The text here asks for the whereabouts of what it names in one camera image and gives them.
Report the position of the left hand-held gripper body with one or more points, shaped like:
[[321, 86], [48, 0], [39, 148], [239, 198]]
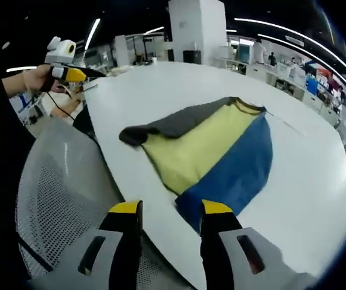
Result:
[[59, 52]]

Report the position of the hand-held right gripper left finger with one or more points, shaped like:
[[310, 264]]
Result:
[[124, 229]]

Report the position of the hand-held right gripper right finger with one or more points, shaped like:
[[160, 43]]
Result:
[[218, 235]]

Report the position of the yellow blue black garment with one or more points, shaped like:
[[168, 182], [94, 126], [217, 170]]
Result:
[[190, 151]]

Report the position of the person's left hand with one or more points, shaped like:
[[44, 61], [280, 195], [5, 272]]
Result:
[[37, 78]]

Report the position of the grey mesh chair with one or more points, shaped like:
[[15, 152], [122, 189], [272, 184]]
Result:
[[58, 187]]

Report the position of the black cabinet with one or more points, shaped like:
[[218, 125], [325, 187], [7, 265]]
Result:
[[192, 56]]

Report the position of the white table socket strip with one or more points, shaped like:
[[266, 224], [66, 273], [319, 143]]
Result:
[[284, 122]]

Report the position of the blue storage bin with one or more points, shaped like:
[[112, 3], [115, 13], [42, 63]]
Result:
[[311, 85]]

